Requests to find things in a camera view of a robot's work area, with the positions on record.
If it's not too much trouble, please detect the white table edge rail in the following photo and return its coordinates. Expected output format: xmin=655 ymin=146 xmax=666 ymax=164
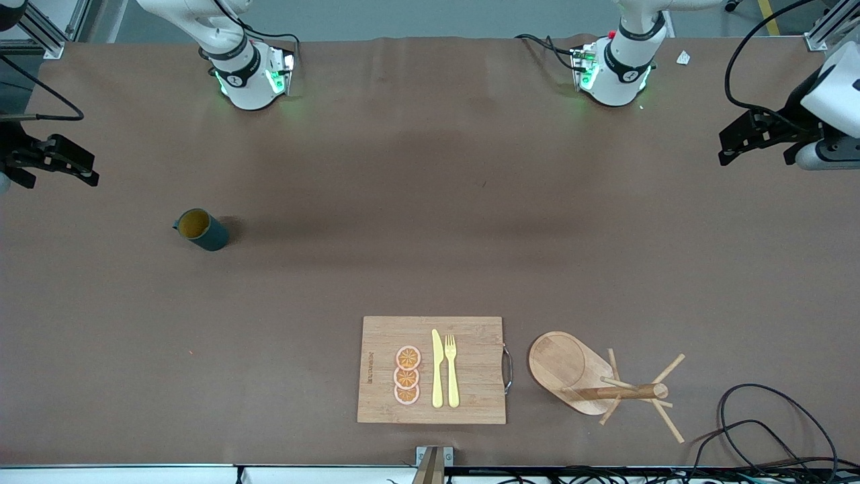
xmin=0 ymin=464 xmax=417 ymax=484

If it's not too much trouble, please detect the black loose cable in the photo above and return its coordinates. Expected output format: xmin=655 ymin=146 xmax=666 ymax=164
xmin=689 ymin=419 xmax=817 ymax=484
xmin=718 ymin=383 xmax=839 ymax=481

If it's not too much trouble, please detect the dark teal cup yellow inside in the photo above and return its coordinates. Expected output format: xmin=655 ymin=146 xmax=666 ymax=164
xmin=173 ymin=208 xmax=230 ymax=253

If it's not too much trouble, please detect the wooden cup rack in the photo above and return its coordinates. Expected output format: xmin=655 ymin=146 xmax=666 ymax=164
xmin=528 ymin=331 xmax=686 ymax=444

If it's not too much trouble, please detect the black right base cable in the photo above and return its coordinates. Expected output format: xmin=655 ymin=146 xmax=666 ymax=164
xmin=214 ymin=0 xmax=301 ymax=61

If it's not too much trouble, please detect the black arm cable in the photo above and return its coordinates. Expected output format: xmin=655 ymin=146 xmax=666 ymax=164
xmin=724 ymin=0 xmax=817 ymax=119
xmin=0 ymin=52 xmax=85 ymax=122

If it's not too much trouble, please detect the metal table bracket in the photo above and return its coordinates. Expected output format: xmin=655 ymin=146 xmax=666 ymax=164
xmin=415 ymin=446 xmax=454 ymax=484

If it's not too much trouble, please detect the black base cable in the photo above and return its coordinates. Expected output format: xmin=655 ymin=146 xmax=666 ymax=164
xmin=515 ymin=34 xmax=580 ymax=71
xmin=214 ymin=0 xmax=301 ymax=61

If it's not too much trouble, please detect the bamboo cutting board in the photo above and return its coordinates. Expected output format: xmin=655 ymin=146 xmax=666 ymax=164
xmin=357 ymin=316 xmax=513 ymax=426

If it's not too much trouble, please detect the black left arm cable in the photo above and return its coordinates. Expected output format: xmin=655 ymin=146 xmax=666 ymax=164
xmin=724 ymin=0 xmax=817 ymax=119

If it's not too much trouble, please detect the yellow plastic fork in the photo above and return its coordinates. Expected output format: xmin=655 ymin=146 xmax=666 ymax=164
xmin=444 ymin=334 xmax=460 ymax=409

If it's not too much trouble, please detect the black left base cable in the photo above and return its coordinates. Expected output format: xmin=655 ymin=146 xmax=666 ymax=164
xmin=515 ymin=34 xmax=580 ymax=71

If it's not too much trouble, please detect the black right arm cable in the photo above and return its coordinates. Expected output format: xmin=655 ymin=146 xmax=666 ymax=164
xmin=0 ymin=52 xmax=85 ymax=122

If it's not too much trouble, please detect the yellow plastic knife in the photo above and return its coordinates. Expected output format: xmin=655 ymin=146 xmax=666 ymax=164
xmin=431 ymin=329 xmax=445 ymax=409

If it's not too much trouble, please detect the brown table cover mat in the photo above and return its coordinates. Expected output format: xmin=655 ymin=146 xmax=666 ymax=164
xmin=0 ymin=34 xmax=860 ymax=469

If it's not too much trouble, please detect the aluminium frame profile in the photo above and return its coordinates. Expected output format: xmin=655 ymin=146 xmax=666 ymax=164
xmin=804 ymin=0 xmax=849 ymax=52
xmin=13 ymin=0 xmax=91 ymax=60

